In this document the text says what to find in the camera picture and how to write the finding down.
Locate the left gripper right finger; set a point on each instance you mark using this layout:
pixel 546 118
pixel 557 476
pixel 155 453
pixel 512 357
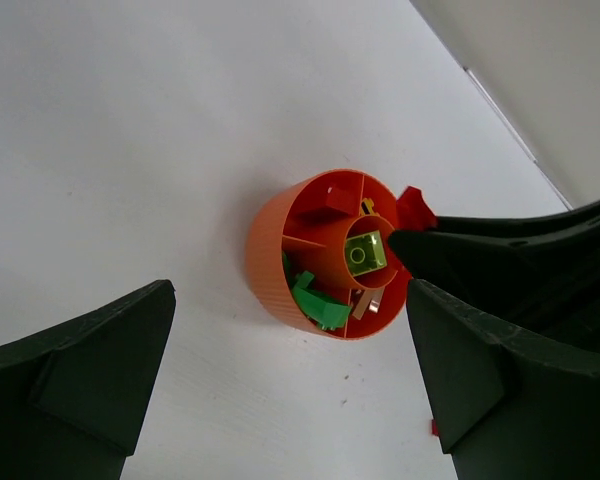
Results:
pixel 508 403

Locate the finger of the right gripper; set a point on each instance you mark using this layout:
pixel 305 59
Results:
pixel 530 280
pixel 505 225

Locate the lime curved lego brick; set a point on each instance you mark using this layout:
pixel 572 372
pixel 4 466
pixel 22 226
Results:
pixel 365 253

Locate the orange round divided container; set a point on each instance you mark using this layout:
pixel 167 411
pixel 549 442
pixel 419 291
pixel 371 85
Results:
pixel 318 247

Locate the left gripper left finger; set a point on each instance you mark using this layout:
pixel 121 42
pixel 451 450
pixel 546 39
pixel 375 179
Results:
pixel 73 397

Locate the brown lego brick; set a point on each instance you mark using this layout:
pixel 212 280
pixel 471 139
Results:
pixel 368 301

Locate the green long lego brick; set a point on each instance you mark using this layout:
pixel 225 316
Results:
pixel 312 298

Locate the yellow small lego brick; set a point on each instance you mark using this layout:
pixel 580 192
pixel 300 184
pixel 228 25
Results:
pixel 367 207

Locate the yellow red lego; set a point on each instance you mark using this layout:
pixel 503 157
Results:
pixel 326 202

